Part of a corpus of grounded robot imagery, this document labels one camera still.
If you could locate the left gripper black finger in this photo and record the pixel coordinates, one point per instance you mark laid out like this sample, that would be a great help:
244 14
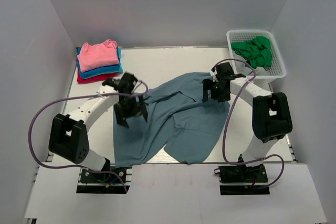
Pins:
142 107
120 118

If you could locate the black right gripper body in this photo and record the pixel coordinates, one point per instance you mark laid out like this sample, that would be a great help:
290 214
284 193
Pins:
220 94

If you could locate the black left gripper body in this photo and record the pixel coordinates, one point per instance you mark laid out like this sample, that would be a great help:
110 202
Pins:
128 107

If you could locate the grey-blue t-shirt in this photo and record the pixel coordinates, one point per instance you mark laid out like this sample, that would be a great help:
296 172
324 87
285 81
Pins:
178 122

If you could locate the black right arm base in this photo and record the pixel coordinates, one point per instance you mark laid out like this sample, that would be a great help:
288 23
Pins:
242 180

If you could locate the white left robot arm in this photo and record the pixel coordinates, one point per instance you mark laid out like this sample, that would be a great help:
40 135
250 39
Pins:
69 133

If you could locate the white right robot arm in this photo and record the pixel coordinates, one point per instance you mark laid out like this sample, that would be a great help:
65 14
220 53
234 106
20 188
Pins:
271 119

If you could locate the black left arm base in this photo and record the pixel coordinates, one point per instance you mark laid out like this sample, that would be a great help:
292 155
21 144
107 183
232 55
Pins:
91 183

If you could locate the red folded t-shirt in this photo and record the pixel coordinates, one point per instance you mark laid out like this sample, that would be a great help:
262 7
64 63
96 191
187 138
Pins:
98 78

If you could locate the blue folded t-shirt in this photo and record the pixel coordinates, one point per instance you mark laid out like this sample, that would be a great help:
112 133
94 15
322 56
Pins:
101 70

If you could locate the green t-shirt in basket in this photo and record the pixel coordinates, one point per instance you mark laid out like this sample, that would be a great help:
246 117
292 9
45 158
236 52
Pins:
256 52

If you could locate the pink folded t-shirt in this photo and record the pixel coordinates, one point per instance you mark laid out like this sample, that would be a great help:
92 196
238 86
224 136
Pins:
98 55

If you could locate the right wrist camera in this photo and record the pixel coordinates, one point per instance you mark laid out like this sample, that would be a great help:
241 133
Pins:
224 72

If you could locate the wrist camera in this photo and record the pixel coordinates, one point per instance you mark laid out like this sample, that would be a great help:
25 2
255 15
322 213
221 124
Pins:
224 72
126 84

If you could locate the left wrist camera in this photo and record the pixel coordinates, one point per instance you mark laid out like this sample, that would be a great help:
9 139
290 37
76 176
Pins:
126 84

